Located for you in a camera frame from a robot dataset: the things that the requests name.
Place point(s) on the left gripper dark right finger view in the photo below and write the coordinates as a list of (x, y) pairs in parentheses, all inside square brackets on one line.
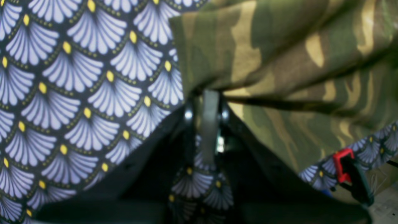
[(266, 190)]

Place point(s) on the blue fan-pattern table cloth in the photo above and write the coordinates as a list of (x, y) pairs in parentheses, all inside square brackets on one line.
[(86, 82)]

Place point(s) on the camouflage T-shirt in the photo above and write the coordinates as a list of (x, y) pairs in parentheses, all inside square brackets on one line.
[(307, 77)]

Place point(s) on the red black table clamp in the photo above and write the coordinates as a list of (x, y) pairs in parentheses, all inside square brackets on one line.
[(351, 176)]

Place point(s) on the left gripper dark left finger view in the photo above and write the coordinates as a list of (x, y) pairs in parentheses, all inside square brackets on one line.
[(137, 190)]

